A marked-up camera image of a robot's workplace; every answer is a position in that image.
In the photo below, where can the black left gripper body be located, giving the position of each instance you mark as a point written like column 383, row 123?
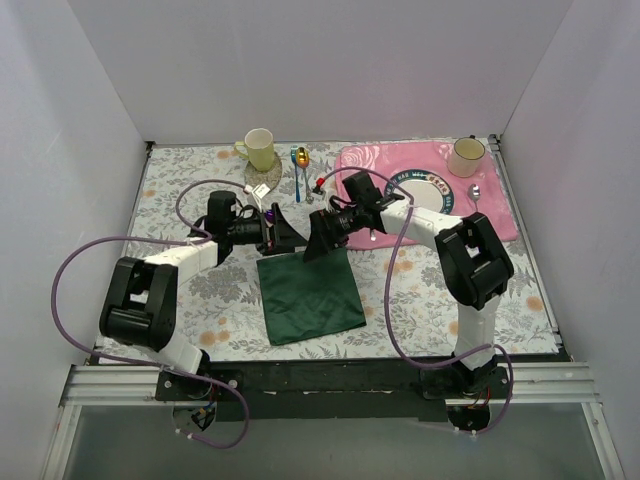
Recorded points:
column 272, row 230

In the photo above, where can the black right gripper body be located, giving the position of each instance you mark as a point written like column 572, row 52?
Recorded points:
column 323, row 228

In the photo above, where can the dark green cloth napkin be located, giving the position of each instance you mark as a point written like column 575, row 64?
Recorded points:
column 303, row 301

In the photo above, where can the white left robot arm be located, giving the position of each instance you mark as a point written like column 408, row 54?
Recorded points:
column 140, row 309

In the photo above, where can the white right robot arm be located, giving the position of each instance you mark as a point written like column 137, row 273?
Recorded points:
column 474, row 263

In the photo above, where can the speckled round coaster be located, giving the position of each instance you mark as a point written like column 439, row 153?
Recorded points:
column 270, row 178

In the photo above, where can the gold rainbow spoon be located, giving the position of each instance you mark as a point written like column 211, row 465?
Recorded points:
column 303, row 162

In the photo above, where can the yellow-green mug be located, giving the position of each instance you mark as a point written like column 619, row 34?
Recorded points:
column 257, row 148

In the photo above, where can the white plate blue rim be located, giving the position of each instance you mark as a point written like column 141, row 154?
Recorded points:
column 428, row 189

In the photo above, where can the cream enamel mug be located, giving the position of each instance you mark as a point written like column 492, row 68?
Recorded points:
column 466, row 156

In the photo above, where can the silver spoon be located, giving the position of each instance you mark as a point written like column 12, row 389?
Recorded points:
column 474, row 194

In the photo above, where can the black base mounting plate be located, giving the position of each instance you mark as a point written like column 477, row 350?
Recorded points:
column 334, row 389

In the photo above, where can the pink rose placemat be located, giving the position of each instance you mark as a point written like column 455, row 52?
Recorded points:
column 391, row 158

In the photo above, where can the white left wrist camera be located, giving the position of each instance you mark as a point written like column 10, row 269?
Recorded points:
column 256, row 196

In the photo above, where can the blue handled spoon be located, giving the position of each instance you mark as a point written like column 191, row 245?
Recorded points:
column 294, row 154

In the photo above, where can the aluminium frame rail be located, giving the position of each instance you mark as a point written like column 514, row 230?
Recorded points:
column 130, row 385

